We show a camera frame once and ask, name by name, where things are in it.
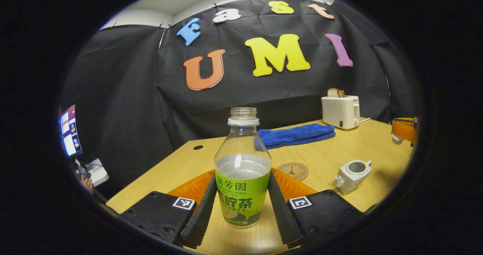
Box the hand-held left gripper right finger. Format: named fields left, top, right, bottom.
left=267, top=168, right=365, bottom=249

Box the round cork coaster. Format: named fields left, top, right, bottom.
left=277, top=162, right=309, bottom=181

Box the green label water bottle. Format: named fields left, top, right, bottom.
left=214, top=107, right=272, bottom=228

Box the computer monitor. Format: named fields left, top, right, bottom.
left=59, top=104, right=83, bottom=158

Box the white toaster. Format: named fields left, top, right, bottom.
left=321, top=95, right=360, bottom=130

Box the white side desk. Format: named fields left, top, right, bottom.
left=75, top=158, right=110, bottom=187

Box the white ceramic teacup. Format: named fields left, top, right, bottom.
left=334, top=160, right=373, bottom=194

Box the black backdrop cloth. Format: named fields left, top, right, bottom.
left=60, top=0, right=419, bottom=195

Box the blue folded towel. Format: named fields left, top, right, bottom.
left=255, top=123, right=336, bottom=150

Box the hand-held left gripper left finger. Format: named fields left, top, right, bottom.
left=121, top=169, right=218, bottom=249

